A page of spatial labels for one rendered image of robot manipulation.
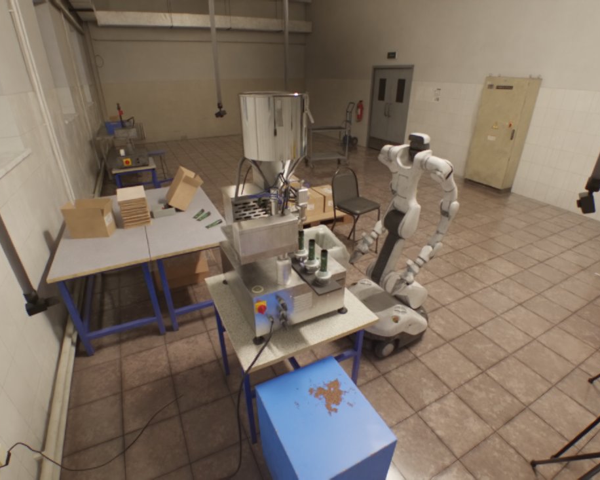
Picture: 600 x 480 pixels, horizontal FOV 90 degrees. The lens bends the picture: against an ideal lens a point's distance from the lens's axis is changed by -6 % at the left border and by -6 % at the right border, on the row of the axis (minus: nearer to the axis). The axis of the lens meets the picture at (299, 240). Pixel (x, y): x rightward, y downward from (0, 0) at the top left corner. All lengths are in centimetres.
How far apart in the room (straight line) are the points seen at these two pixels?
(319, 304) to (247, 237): 54
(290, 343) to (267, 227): 58
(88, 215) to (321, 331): 201
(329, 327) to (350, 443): 53
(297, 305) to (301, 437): 55
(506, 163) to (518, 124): 67
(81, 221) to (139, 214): 42
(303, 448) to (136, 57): 1101
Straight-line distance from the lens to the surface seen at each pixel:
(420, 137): 215
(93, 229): 292
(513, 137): 656
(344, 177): 367
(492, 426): 248
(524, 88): 651
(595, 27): 664
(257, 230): 128
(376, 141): 959
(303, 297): 153
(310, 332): 163
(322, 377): 164
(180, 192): 307
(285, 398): 157
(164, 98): 1152
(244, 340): 161
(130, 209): 293
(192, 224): 284
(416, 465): 218
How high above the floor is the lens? 187
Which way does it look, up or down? 27 degrees down
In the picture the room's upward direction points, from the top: straight up
